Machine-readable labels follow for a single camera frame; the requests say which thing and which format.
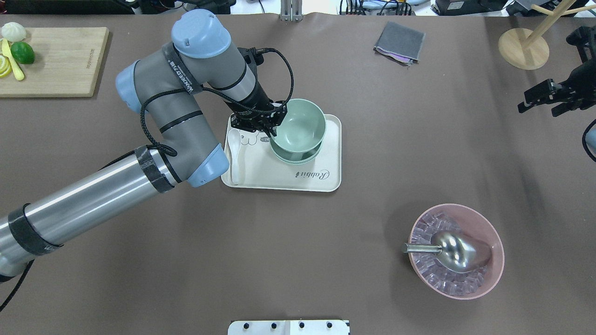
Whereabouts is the green bowl on tray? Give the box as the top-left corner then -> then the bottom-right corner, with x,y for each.
274,151 -> 319,165

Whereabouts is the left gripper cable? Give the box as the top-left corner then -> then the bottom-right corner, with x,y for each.
140,47 -> 295,156

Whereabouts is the lemon slice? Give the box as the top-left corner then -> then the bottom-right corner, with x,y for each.
0,55 -> 12,78

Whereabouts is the cream rabbit tray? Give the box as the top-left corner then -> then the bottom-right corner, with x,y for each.
221,114 -> 341,192

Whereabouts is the white garlic bulb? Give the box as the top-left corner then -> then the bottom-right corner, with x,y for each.
1,22 -> 27,42

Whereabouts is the green bowl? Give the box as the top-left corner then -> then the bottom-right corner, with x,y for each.
270,141 -> 322,165
274,151 -> 319,165
270,98 -> 326,154

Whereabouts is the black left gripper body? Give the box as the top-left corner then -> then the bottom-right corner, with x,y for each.
229,47 -> 289,132

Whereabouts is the wooden mug tree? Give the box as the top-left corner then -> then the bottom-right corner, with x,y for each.
498,0 -> 596,70

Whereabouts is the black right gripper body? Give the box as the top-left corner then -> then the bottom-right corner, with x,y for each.
556,26 -> 596,110

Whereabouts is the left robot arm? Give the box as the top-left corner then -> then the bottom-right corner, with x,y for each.
1,9 -> 287,282

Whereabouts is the white ceramic spoon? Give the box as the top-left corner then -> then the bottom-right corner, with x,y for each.
226,127 -> 241,185

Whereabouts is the grey folded cloth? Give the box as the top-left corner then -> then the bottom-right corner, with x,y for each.
373,22 -> 426,66

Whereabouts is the yellow plastic knife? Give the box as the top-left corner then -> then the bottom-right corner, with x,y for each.
1,38 -> 25,81

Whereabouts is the green lime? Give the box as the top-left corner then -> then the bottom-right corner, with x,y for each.
10,41 -> 35,64

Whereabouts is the wooden cutting board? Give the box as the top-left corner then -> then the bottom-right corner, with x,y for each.
0,27 -> 109,98

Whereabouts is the aluminium frame post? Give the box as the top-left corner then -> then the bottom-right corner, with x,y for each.
279,0 -> 304,22

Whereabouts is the metal ice scoop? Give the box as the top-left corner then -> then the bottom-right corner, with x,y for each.
401,231 -> 492,274

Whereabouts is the pink bowl with ice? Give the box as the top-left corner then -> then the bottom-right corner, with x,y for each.
408,204 -> 505,301

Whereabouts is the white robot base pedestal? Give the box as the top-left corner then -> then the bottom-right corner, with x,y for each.
227,319 -> 351,335

